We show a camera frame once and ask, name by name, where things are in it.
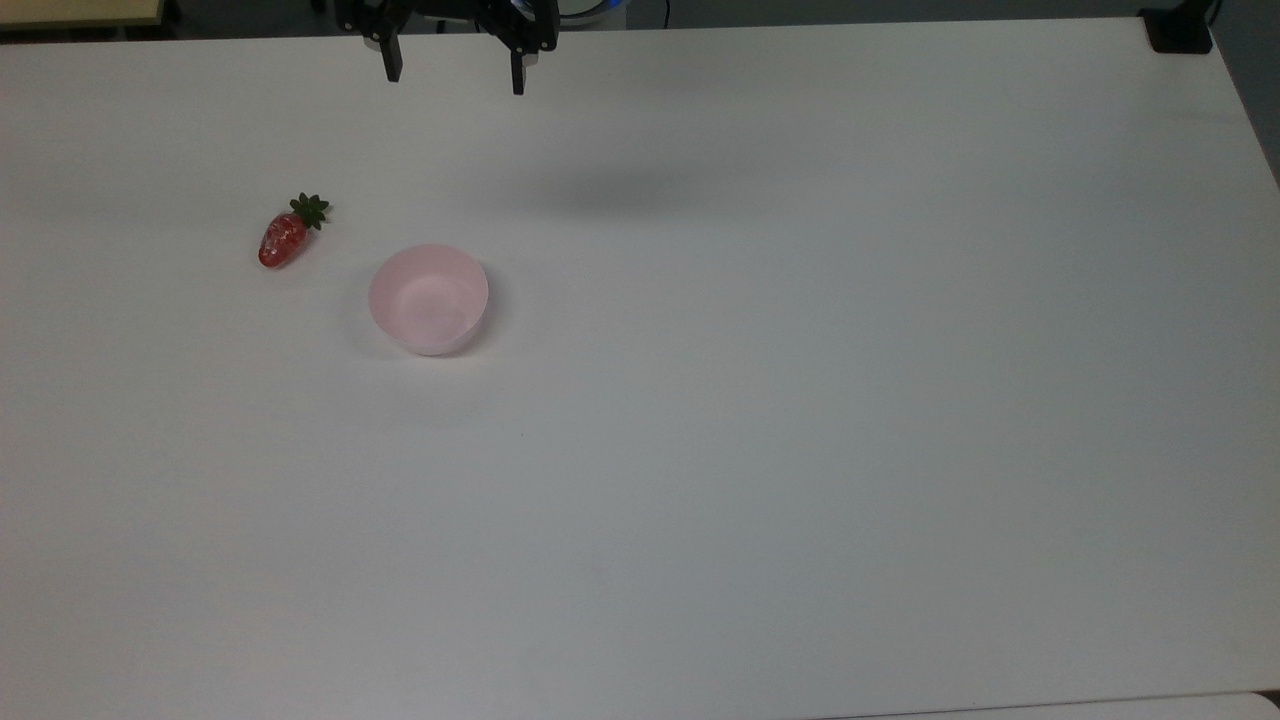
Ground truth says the pink plastic bowl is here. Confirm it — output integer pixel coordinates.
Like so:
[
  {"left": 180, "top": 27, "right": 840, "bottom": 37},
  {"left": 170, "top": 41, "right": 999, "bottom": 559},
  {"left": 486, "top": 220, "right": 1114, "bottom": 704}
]
[{"left": 367, "top": 243, "right": 491, "bottom": 357}]

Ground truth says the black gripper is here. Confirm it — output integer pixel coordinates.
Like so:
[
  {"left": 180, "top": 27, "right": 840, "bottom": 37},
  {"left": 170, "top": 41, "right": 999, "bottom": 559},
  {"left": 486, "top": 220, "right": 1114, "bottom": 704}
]
[{"left": 335, "top": 0, "right": 561, "bottom": 97}]

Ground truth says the black stand clamp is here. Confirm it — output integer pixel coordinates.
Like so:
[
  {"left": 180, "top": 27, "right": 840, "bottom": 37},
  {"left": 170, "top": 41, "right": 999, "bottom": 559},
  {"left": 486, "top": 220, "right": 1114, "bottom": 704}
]
[{"left": 1139, "top": 4, "right": 1217, "bottom": 55}]

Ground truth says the red toy strawberry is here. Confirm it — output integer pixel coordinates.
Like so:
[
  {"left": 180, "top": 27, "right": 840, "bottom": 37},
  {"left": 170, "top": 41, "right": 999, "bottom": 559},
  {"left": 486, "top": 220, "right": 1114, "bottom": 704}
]
[{"left": 258, "top": 193, "right": 332, "bottom": 270}]

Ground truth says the yellowish wooden table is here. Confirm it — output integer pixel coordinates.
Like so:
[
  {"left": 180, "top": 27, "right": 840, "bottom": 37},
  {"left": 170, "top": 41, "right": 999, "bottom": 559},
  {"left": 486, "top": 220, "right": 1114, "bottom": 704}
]
[{"left": 0, "top": 0, "right": 167, "bottom": 30}]

